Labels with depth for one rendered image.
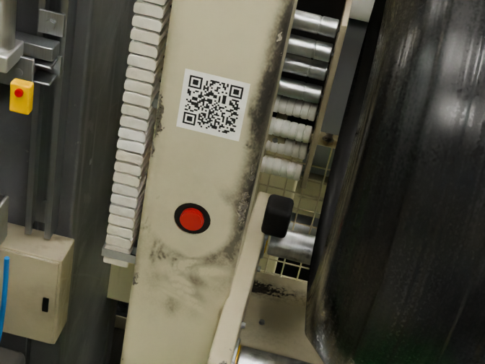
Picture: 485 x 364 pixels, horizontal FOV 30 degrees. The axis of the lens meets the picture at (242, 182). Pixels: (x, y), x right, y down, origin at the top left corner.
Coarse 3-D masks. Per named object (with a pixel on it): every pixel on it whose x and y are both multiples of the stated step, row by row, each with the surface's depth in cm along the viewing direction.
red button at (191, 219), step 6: (186, 210) 111; (192, 210) 110; (198, 210) 111; (180, 216) 111; (186, 216) 111; (192, 216) 111; (198, 216) 110; (180, 222) 112; (186, 222) 111; (192, 222) 111; (198, 222) 111; (186, 228) 112; (192, 228) 112; (198, 228) 112
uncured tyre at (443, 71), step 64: (384, 0) 120; (448, 0) 84; (384, 64) 86; (448, 64) 82; (384, 128) 84; (448, 128) 81; (384, 192) 84; (448, 192) 81; (320, 256) 123; (384, 256) 85; (448, 256) 83; (320, 320) 96; (384, 320) 88; (448, 320) 86
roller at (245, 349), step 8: (248, 352) 113; (256, 352) 114; (264, 352) 114; (240, 360) 113; (248, 360) 113; (256, 360) 113; (264, 360) 113; (272, 360) 113; (280, 360) 113; (288, 360) 113; (296, 360) 114
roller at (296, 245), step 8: (288, 232) 137; (296, 232) 138; (272, 240) 136; (280, 240) 136; (288, 240) 136; (296, 240) 136; (304, 240) 136; (312, 240) 136; (272, 248) 136; (280, 248) 136; (288, 248) 136; (296, 248) 136; (304, 248) 136; (312, 248) 136; (280, 256) 137; (288, 256) 137; (296, 256) 136; (304, 256) 136
